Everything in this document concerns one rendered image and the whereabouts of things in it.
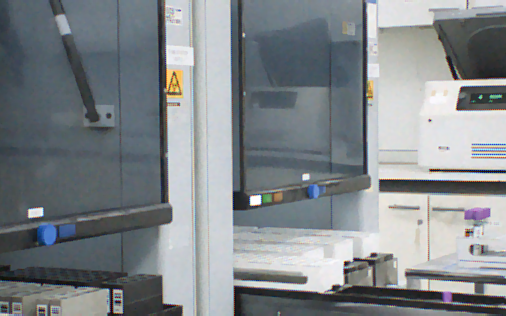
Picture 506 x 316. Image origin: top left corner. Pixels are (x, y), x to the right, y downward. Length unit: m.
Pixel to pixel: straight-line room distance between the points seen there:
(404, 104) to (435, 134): 0.73
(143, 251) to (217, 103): 0.31
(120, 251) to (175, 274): 0.10
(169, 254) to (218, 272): 0.17
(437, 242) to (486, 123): 0.50
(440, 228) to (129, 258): 2.65
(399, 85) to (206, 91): 3.20
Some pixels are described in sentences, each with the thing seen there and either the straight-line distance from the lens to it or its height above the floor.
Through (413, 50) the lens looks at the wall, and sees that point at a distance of 5.06.
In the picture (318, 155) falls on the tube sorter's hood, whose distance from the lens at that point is 2.31.
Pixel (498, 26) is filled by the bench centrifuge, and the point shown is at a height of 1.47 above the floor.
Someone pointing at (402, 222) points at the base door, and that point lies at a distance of 4.42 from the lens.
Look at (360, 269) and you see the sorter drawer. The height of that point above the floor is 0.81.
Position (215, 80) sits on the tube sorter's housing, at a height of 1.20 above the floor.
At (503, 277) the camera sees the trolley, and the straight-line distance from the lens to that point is 2.21.
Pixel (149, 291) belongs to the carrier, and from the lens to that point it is 1.77.
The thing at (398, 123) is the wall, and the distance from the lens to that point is 5.08.
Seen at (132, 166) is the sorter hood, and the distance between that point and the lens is 1.71.
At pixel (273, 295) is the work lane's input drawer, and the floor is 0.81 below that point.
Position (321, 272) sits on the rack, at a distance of 1.99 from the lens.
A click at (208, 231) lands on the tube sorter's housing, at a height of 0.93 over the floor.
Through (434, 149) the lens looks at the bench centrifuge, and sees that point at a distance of 4.37.
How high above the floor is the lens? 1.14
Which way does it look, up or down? 3 degrees down
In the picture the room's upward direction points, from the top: 1 degrees counter-clockwise
